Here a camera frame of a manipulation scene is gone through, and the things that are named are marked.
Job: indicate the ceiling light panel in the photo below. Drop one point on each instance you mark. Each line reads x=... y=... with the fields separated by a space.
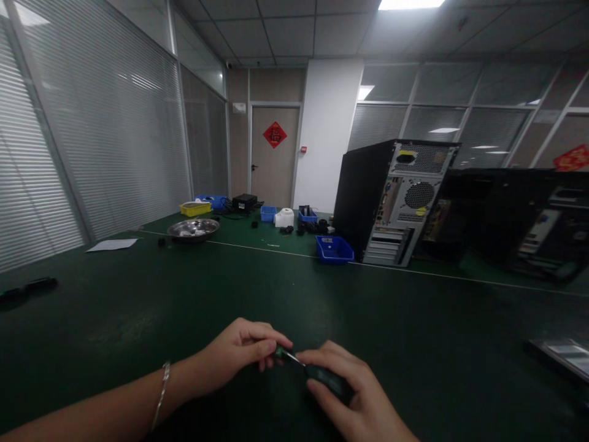
x=409 y=4

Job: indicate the small empty blue bin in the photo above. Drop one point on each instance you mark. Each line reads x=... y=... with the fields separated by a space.
x=268 y=214

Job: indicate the white plastic container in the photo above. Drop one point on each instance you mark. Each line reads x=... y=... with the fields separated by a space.
x=284 y=217

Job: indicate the large blue plastic bin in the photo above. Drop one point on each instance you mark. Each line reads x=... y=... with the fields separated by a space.
x=335 y=251

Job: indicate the person's left hand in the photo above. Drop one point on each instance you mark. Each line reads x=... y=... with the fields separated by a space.
x=230 y=354

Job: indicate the white paper sheet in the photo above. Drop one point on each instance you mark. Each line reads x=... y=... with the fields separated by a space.
x=112 y=245

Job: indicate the red diamond door decoration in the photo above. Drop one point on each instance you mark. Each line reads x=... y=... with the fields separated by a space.
x=274 y=135

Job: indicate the yellow plastic bin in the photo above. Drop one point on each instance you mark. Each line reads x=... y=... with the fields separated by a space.
x=195 y=208

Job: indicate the flat black plastic part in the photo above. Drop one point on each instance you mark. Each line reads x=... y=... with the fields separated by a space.
x=28 y=289

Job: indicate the black computer tower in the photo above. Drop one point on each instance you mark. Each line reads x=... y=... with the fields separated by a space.
x=368 y=198

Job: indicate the red wall decoration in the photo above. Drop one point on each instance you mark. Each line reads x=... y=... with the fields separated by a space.
x=573 y=159

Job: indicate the black power supply box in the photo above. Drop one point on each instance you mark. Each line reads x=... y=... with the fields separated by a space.
x=244 y=202

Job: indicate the blue bin with white contents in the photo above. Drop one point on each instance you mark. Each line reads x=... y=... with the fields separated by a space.
x=214 y=201

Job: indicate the pile of black parts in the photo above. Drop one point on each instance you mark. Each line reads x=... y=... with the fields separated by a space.
x=313 y=227

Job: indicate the black rounded device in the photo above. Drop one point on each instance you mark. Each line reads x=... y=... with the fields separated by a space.
x=332 y=380

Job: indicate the metal bowl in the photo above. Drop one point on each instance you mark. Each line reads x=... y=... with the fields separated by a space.
x=193 y=229

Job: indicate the person's right hand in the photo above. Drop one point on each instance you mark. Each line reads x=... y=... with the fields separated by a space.
x=359 y=396

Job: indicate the flat black tray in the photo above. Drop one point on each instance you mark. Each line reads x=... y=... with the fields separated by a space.
x=563 y=357

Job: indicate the wooden door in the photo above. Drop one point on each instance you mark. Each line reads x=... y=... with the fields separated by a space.
x=275 y=161

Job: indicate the open black computer case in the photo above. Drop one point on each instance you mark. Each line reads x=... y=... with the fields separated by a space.
x=501 y=216

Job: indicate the blue bin with black parts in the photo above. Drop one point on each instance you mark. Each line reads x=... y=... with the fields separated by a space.
x=307 y=215

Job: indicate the window blinds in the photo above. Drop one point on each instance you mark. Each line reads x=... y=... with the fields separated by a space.
x=92 y=138

